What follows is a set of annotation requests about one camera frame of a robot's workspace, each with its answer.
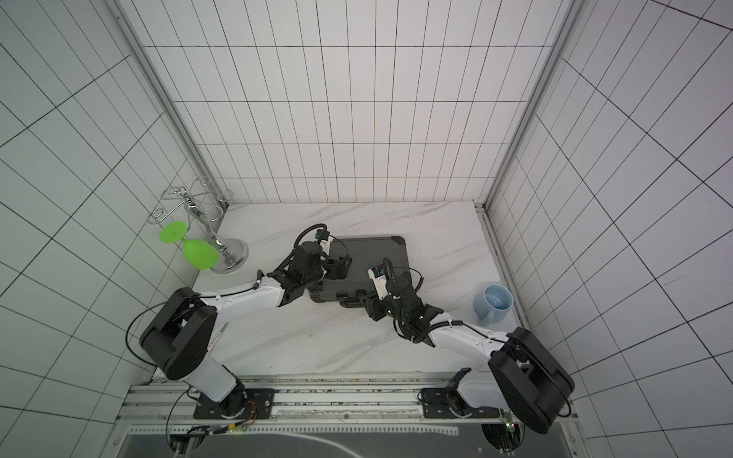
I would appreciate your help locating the light blue ceramic mug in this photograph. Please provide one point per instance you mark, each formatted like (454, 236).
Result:
(493, 304)

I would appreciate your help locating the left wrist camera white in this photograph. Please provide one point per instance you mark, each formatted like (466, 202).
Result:
(324, 239)

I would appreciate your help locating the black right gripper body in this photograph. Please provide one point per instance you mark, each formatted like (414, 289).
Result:
(373, 306)

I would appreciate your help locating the dark grey poker set case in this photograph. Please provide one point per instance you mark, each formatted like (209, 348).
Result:
(365, 252)

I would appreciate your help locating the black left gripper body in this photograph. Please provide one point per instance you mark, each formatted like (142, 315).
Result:
(315, 276)

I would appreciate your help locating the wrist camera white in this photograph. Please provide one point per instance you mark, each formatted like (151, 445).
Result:
(379, 278)
(324, 239)

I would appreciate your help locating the chrome wire glass rack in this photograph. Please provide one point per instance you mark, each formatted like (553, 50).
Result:
(202, 206)

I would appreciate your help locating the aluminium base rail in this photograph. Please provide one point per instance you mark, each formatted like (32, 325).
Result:
(370, 402)

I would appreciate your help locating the metal spoon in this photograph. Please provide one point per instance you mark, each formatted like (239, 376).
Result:
(216, 336)

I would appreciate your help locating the green plastic wine glass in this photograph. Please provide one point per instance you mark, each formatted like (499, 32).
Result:
(199, 253)

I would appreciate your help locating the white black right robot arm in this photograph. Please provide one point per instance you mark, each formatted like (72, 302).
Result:
(511, 372)

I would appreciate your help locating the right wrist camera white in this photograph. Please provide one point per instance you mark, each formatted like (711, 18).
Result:
(379, 278)

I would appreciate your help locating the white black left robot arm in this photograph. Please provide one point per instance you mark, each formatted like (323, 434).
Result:
(177, 339)

